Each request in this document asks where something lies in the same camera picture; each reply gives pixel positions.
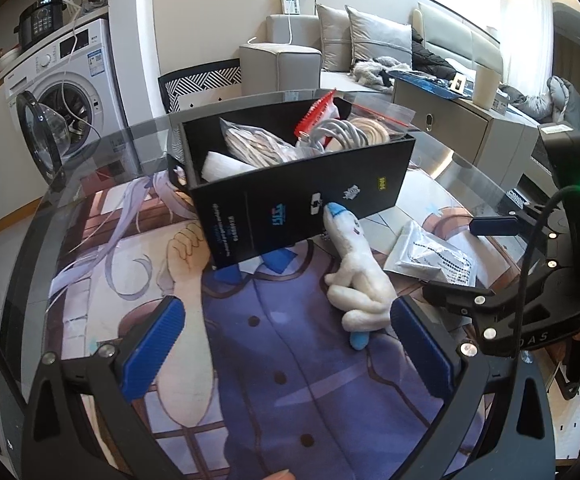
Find white cylinder candle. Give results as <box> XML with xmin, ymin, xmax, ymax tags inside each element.
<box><xmin>472</xmin><ymin>65</ymin><xmax>500</xmax><ymax>110</ymax></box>

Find white washing machine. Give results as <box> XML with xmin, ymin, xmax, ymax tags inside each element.
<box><xmin>4</xmin><ymin>18</ymin><xmax>126</xmax><ymax>182</ymax></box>

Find clear printed plastic bag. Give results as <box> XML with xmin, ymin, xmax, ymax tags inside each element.
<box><xmin>383</xmin><ymin>220</ymin><xmax>476</xmax><ymax>287</ymax></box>

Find beige drawer cabinet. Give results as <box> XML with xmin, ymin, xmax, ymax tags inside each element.
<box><xmin>393</xmin><ymin>80</ymin><xmax>538</xmax><ymax>191</ymax></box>

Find grey cushion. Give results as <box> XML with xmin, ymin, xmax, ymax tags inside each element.
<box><xmin>345</xmin><ymin>6</ymin><xmax>412</xmax><ymax>66</ymax></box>

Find black pressure cooker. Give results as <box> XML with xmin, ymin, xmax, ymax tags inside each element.
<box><xmin>13</xmin><ymin>0</ymin><xmax>66</xmax><ymax>52</ymax></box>

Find bagged white cable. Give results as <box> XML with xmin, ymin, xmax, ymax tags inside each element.
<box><xmin>346</xmin><ymin>102</ymin><xmax>417</xmax><ymax>146</ymax></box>

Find grey furry cloth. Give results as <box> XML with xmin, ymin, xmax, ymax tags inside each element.
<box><xmin>352</xmin><ymin>56</ymin><xmax>411</xmax><ymax>88</ymax></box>

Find beige sofa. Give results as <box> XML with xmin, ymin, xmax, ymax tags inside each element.
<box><xmin>239</xmin><ymin>3</ymin><xmax>504</xmax><ymax>96</ymax></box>

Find grey puffer jacket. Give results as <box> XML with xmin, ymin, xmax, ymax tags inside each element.
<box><xmin>499</xmin><ymin>76</ymin><xmax>580</xmax><ymax>130</ymax></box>

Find white bowl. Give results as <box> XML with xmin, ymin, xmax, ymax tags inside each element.
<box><xmin>0</xmin><ymin>47</ymin><xmax>20</xmax><ymax>73</ymax></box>

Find black patterned chair back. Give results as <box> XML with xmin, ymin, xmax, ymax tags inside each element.
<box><xmin>159</xmin><ymin>58</ymin><xmax>242</xmax><ymax>113</ymax></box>

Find black cardboard box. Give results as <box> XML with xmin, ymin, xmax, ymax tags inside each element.
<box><xmin>168</xmin><ymin>90</ymin><xmax>415</xmax><ymax>269</ymax></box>

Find black jacket on sofa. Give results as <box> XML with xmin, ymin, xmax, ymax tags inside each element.
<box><xmin>411</xmin><ymin>28</ymin><xmax>457</xmax><ymax>80</ymax></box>

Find person's right hand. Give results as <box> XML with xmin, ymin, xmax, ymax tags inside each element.
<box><xmin>263</xmin><ymin>469</ymin><xmax>295</xmax><ymax>480</ymax></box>

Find blue tray on cabinet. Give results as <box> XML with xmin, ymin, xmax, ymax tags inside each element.
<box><xmin>382</xmin><ymin>70</ymin><xmax>476</xmax><ymax>105</ymax></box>

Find bagged adidas striped socks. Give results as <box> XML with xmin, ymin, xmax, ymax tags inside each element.
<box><xmin>219</xmin><ymin>118</ymin><xmax>299</xmax><ymax>168</ymax></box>

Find beige cushion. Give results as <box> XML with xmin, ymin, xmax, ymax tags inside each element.
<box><xmin>316</xmin><ymin>4</ymin><xmax>352</xmax><ymax>73</ymax></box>

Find red white snack packet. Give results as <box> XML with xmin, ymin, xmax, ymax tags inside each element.
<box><xmin>294</xmin><ymin>89</ymin><xmax>340</xmax><ymax>139</ymax></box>

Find white blue plush toy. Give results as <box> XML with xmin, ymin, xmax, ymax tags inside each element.
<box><xmin>323</xmin><ymin>203</ymin><xmax>397</xmax><ymax>351</ymax></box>

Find grey cable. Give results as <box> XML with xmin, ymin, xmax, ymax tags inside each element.
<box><xmin>296</xmin><ymin>118</ymin><xmax>377</xmax><ymax>154</ymax></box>

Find white foam piece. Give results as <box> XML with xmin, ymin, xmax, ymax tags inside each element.
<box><xmin>201</xmin><ymin>151</ymin><xmax>255</xmax><ymax>182</ymax></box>

